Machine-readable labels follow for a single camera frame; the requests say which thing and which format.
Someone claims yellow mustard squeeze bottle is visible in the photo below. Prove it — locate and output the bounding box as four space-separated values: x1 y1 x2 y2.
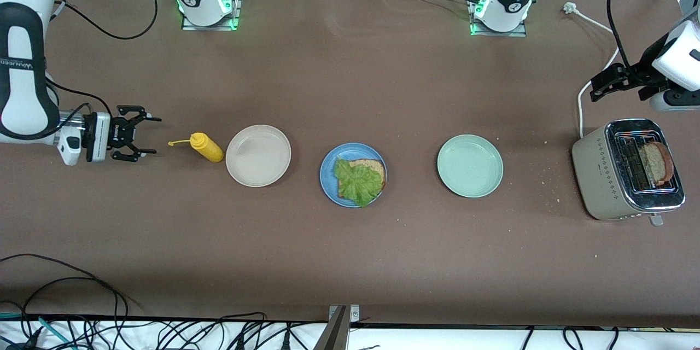
168 132 225 164

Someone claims green lettuce leaf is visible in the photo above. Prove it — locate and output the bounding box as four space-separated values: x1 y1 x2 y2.
334 157 383 208

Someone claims brown bread slice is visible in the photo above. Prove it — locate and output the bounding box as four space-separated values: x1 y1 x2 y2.
640 141 674 186
337 159 387 199

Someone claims beige round plate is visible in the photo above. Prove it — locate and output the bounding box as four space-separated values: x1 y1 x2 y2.
225 124 292 188

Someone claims pale green round plate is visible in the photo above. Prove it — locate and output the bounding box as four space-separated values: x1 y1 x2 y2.
436 134 504 199

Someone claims blue round plate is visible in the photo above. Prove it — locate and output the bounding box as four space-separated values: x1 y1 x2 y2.
319 143 388 208

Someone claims beige and chrome toaster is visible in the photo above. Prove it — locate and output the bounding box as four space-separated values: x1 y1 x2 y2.
571 118 686 227

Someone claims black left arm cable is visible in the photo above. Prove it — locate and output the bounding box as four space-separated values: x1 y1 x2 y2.
606 0 638 77

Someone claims white toaster power cable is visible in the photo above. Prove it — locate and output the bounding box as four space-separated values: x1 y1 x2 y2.
563 2 622 139

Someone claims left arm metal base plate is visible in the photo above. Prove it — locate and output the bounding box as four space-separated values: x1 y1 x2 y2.
468 0 528 37

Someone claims black looped floor cable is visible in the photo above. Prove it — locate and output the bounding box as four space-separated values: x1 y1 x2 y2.
0 253 129 337

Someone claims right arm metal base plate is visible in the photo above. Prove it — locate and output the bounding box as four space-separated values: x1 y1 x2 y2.
182 0 244 31

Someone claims teal cable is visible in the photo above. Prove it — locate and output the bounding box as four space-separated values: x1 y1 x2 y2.
0 312 74 350

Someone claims grey aluminium extrusion post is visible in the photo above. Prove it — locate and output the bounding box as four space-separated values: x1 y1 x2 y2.
313 306 351 350

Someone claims silver corner bracket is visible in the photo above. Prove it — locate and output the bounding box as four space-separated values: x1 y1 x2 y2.
329 305 360 323

